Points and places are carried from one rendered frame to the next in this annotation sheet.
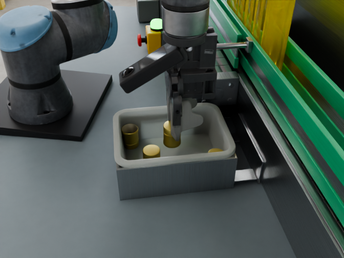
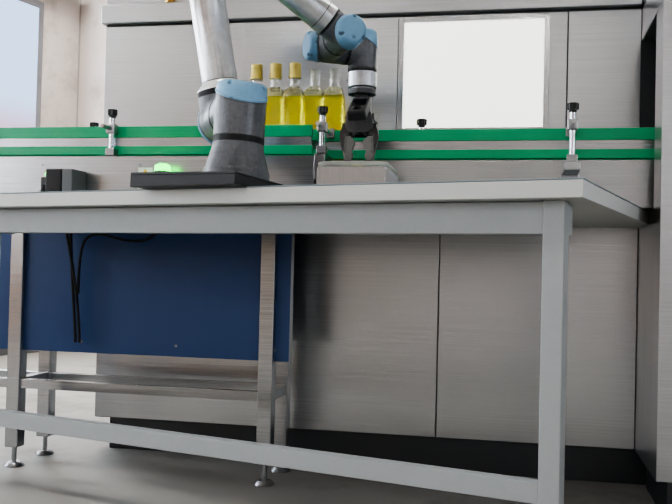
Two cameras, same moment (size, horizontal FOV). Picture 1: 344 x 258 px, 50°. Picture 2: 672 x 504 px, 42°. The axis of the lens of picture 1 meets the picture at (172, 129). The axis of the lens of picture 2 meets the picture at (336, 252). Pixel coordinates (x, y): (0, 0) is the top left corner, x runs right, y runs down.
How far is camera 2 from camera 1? 2.22 m
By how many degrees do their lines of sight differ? 75
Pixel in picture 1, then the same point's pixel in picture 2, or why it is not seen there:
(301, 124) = (423, 139)
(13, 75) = (254, 128)
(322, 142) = (446, 133)
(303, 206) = (455, 168)
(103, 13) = not seen: hidden behind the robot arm
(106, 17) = not seen: hidden behind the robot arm
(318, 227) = (472, 166)
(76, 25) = not seen: hidden behind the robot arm
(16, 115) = (256, 171)
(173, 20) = (372, 76)
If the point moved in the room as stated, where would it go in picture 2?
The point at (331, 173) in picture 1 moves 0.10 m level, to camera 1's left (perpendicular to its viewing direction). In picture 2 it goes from (459, 143) to (451, 138)
